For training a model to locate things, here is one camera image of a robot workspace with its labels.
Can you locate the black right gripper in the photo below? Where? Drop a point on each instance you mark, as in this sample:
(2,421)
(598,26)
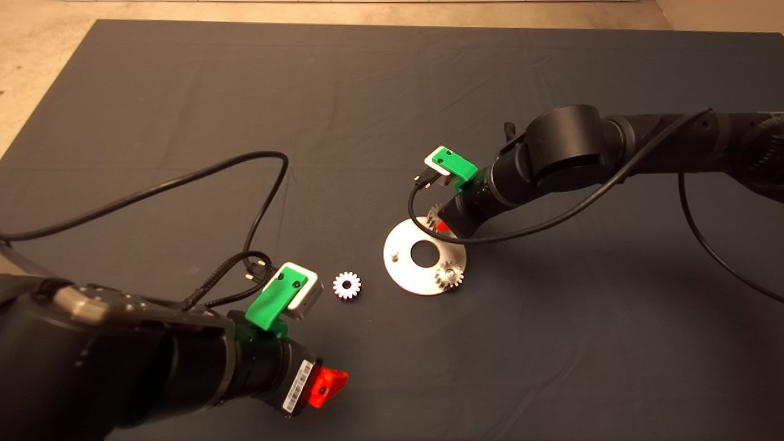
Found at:
(478,205)

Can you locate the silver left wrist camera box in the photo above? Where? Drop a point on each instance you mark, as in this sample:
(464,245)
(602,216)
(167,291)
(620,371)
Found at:
(309,297)

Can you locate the small steel planetary gear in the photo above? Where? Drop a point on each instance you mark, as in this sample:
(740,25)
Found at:
(340,282)
(433,214)
(442,280)

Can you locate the dark grey table cloth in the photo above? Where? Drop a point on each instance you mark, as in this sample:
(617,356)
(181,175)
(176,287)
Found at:
(367,92)

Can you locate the green right camera mount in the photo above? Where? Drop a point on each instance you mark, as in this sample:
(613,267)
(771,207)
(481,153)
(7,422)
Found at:
(456,164)

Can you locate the round metal carrier plate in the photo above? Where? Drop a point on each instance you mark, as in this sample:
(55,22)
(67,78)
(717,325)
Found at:
(401,275)

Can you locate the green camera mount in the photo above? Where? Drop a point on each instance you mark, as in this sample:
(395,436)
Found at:
(272,301)
(456,164)

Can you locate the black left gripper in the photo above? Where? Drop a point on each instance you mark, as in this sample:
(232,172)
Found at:
(272,373)

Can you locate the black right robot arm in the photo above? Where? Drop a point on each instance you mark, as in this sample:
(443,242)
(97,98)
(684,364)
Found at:
(563,147)

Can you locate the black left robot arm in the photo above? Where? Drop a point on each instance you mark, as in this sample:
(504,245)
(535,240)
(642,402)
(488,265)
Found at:
(92,380)

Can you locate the green left camera mount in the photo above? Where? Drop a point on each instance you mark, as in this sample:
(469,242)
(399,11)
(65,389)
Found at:
(272,301)

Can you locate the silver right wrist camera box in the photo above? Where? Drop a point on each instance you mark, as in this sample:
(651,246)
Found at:
(430,160)

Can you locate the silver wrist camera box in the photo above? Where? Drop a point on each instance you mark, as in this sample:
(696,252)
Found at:
(430,160)
(309,297)

